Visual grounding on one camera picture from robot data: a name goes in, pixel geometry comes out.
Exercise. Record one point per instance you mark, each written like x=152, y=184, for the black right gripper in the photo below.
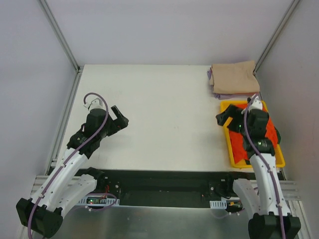
x=232, y=117

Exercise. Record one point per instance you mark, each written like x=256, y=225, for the white slotted cable duct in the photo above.
x=105, y=202

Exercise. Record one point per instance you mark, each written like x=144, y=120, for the beige t shirt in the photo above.
x=234, y=78

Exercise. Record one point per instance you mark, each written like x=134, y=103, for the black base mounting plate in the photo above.
x=179, y=189

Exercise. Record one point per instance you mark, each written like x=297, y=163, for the aluminium frame post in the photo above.
x=59, y=34
x=277, y=33

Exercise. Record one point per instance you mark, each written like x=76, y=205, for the right aluminium frame post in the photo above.
x=277, y=33

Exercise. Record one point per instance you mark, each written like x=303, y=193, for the orange t shirt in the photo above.
x=250, y=151

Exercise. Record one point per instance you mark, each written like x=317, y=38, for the dark green t shirt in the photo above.
x=278, y=135

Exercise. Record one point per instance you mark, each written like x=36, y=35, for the left aluminium frame post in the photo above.
x=59, y=34

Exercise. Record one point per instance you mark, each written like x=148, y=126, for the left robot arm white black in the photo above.
x=45, y=210

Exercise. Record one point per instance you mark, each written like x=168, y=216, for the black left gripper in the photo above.
x=115, y=123

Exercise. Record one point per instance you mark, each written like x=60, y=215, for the folded lavender t shirt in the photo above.
x=224, y=96

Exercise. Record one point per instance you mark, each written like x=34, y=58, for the front aluminium rail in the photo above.
x=289, y=188

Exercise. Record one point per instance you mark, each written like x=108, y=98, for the yellow plastic tray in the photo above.
x=237, y=154

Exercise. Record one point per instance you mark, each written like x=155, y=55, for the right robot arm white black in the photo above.
x=269, y=214

